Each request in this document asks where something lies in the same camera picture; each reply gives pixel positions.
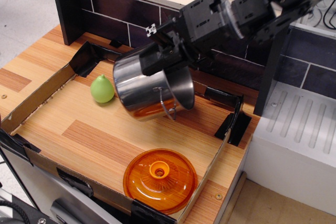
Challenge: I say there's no white sink drainboard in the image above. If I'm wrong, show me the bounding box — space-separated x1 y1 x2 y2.
244 82 335 215

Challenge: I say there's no orange glass pot lid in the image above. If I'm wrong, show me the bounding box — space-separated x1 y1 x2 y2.
123 149 198 215

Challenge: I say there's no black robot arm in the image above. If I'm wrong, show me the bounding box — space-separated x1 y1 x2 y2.
140 0 321 76

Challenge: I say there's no stainless steel pot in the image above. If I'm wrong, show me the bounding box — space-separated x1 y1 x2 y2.
113 44 195 121

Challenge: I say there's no cardboard fence with black tape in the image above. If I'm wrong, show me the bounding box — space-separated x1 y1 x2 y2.
1 40 257 223

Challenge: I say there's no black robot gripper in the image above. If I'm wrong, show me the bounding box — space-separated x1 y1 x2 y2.
139 0 244 76

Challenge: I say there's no silver oven door handle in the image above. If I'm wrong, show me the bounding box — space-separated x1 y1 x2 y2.
50 199 121 223

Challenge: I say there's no green plastic pear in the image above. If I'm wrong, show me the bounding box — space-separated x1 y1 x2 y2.
90 74 115 103

